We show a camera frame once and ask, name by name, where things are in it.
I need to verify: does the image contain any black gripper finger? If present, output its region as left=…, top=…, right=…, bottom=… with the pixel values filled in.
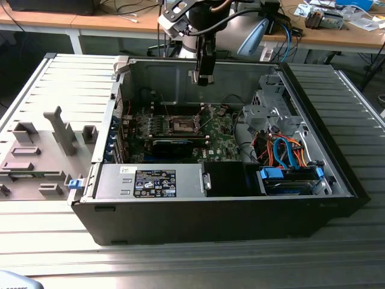
left=196, top=34, right=218, bottom=87

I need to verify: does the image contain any CPU socket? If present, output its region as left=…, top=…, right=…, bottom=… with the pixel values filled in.
left=167, top=116, right=201, bottom=135

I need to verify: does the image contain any CPU cooler heat sink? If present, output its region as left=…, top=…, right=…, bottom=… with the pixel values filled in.
left=305, top=7, right=345, bottom=31

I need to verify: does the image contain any grey metal disk bay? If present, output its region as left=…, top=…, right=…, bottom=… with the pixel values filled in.
left=242, top=73, right=304, bottom=136

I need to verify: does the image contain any green motherboard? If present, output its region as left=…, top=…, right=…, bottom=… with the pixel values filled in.
left=120, top=104, right=244, bottom=165

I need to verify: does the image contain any black graphics card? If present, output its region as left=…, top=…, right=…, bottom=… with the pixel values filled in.
left=151, top=138, right=194, bottom=160

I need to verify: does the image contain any wooden desk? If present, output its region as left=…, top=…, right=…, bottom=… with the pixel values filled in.
left=0, top=0, right=181, bottom=55
left=258, top=0, right=385, bottom=61

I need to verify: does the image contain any blue box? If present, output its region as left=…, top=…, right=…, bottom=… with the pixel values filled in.
left=335, top=0, right=374, bottom=8

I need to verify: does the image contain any hard disk in blue carrier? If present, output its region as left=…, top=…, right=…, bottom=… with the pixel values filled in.
left=257, top=167, right=325, bottom=196

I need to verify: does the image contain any grey power supply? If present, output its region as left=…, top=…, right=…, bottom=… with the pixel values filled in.
left=93, top=164, right=211, bottom=199

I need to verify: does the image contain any black flat box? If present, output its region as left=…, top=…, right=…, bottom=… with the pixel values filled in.
left=5, top=0, right=97, bottom=16

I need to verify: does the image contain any black and grey PC case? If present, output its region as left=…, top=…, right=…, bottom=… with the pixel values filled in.
left=68, top=55, right=371, bottom=246

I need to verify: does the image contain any grey parts rack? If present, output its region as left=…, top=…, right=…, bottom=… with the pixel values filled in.
left=0, top=105, right=100, bottom=201

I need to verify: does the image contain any grey rounded device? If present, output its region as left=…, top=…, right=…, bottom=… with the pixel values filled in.
left=0, top=269, right=40, bottom=289

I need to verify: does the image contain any brown corrugated cable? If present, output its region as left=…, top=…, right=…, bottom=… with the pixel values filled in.
left=210, top=0, right=234, bottom=13

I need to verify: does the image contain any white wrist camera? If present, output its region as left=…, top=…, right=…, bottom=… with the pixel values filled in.
left=158, top=0, right=196, bottom=39

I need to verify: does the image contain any thin black looped cable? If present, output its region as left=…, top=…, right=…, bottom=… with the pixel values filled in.
left=221, top=94, right=245, bottom=106

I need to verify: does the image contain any black hanging cable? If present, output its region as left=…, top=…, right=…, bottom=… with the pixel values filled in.
left=155, top=0, right=169, bottom=58

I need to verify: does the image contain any metal socket cover frame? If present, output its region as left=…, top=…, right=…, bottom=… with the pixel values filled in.
left=193, top=104, right=215, bottom=134

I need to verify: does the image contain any blue hanging cable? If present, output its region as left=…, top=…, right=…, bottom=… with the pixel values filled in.
left=281, top=22, right=297, bottom=63

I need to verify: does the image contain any blue data cable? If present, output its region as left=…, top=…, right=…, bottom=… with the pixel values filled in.
left=272, top=137, right=297, bottom=171

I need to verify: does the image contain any orange wire bundle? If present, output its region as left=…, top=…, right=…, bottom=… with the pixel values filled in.
left=255, top=135, right=309, bottom=168

